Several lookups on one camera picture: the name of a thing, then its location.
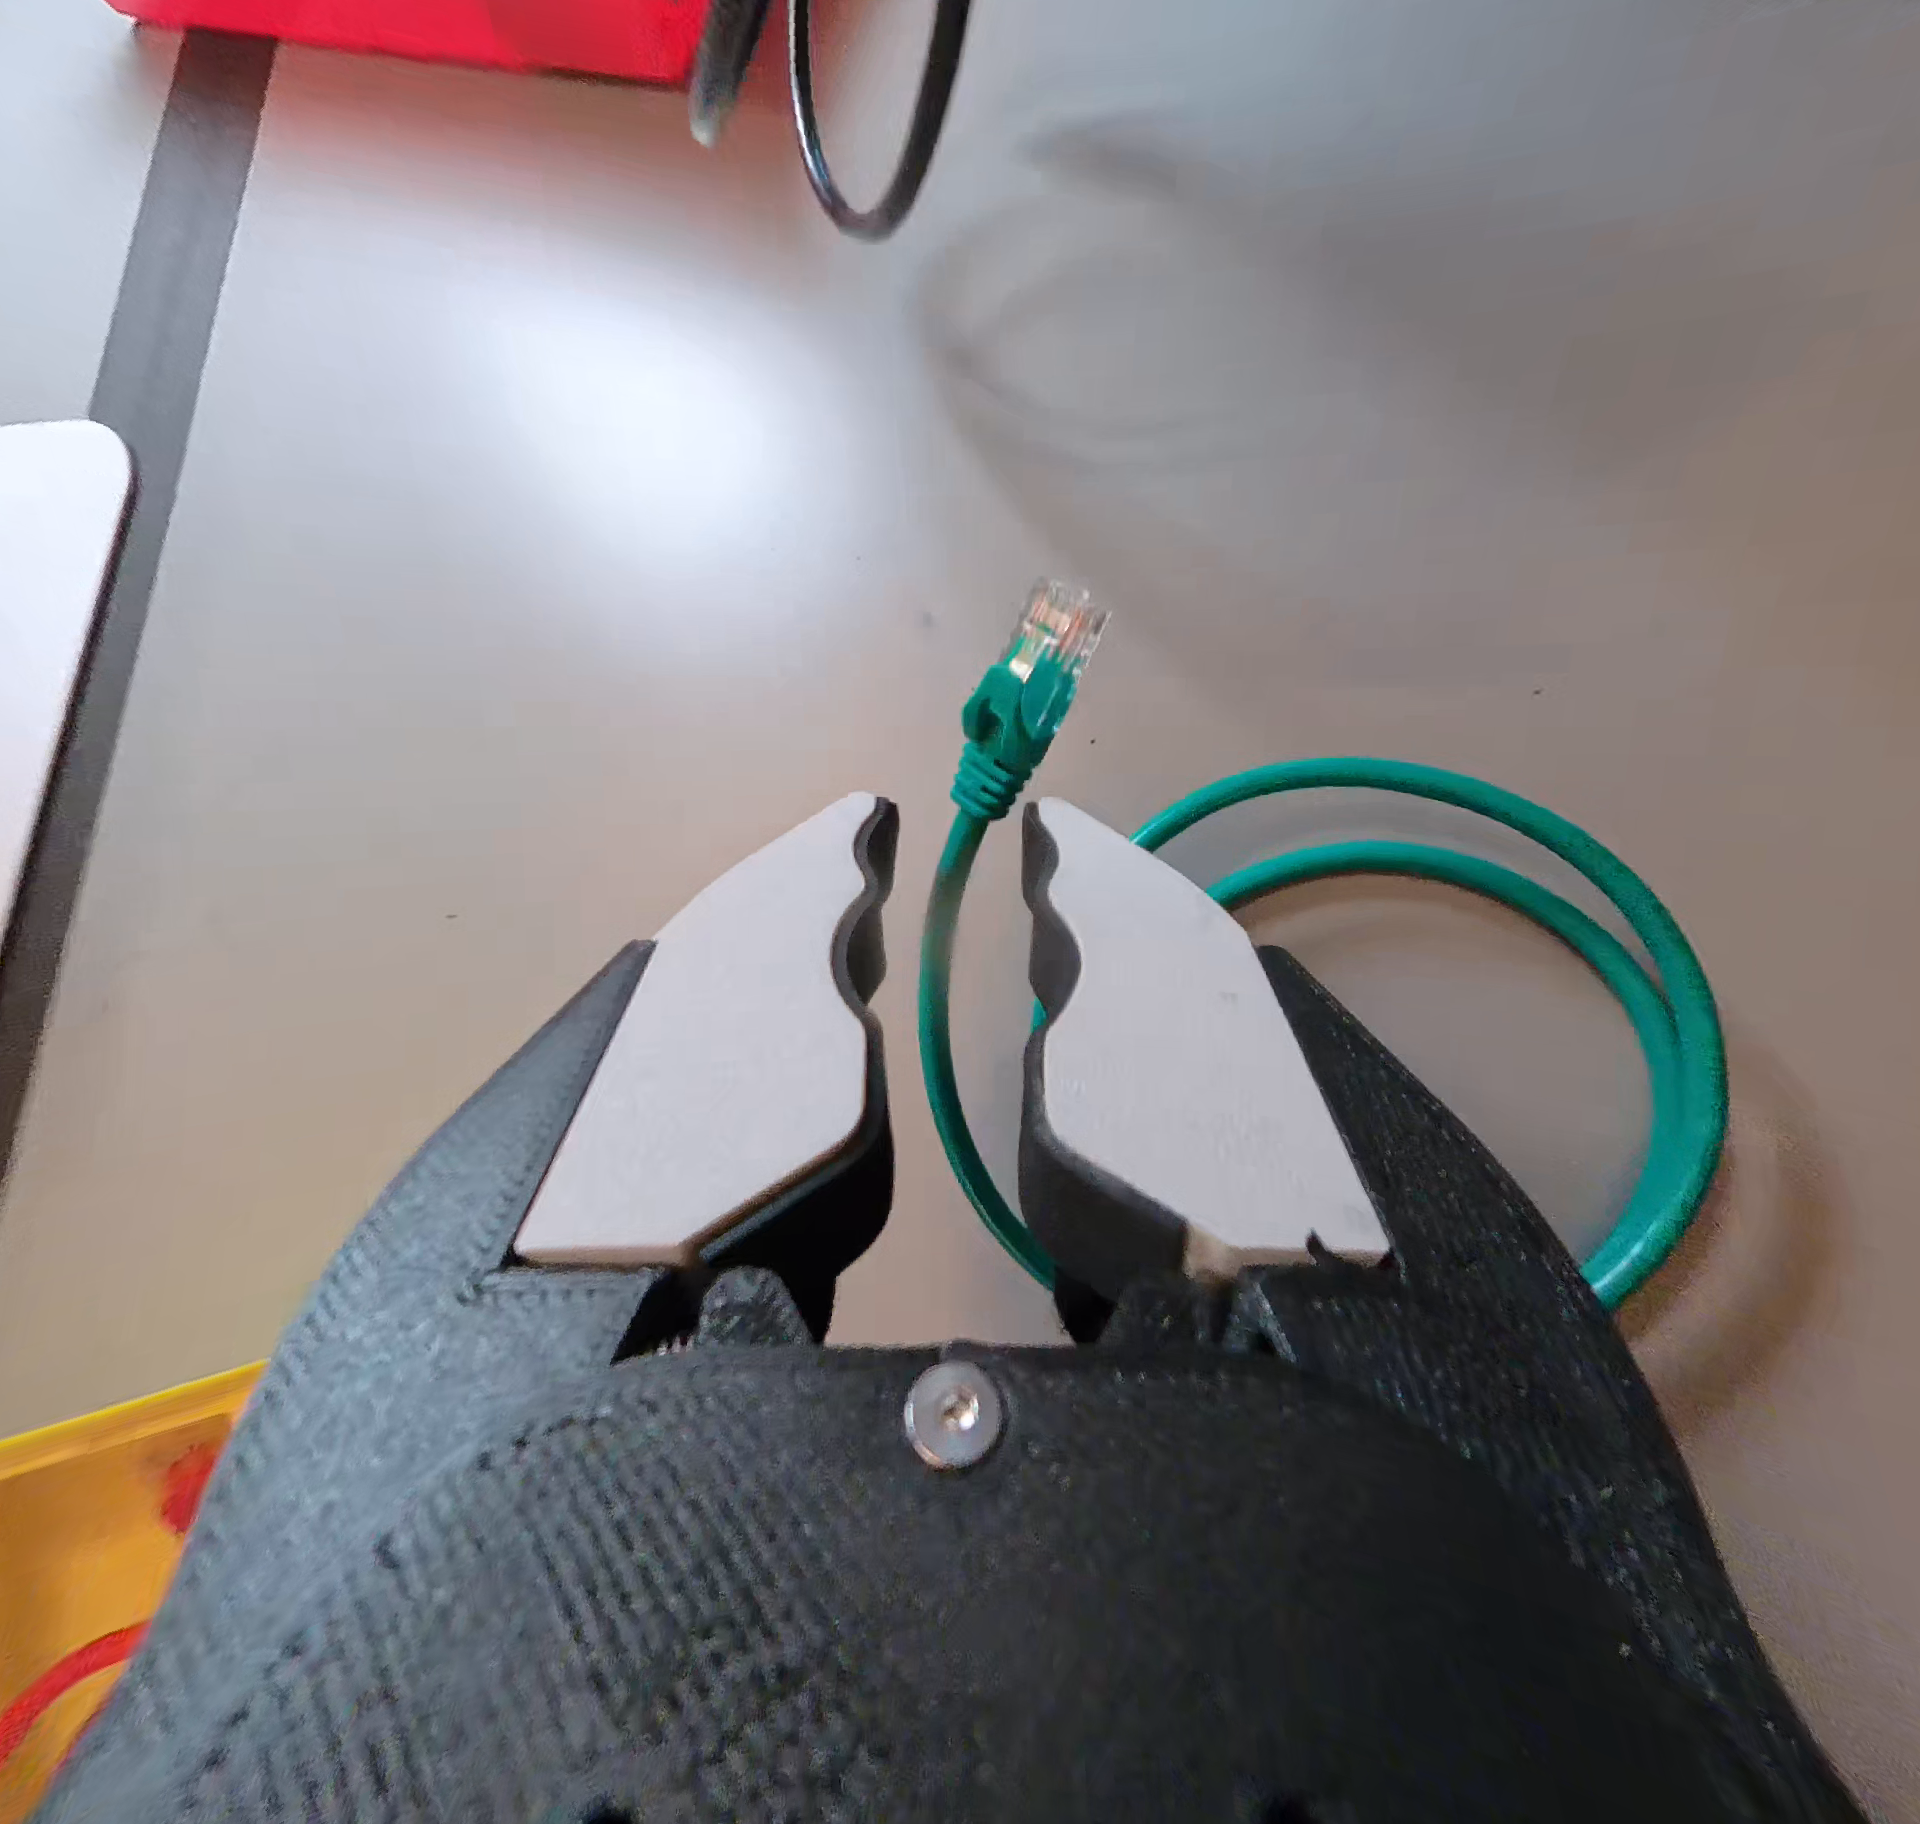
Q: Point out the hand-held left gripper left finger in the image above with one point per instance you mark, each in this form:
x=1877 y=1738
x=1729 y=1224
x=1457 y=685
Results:
x=704 y=1074

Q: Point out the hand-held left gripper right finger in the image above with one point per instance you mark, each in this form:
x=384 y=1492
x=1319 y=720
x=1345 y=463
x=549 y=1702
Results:
x=1201 y=1074

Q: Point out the yellow plastic bin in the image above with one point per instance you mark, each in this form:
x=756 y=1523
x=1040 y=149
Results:
x=90 y=1495

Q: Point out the white rounded panel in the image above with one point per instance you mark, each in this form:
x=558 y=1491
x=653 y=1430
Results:
x=53 y=624

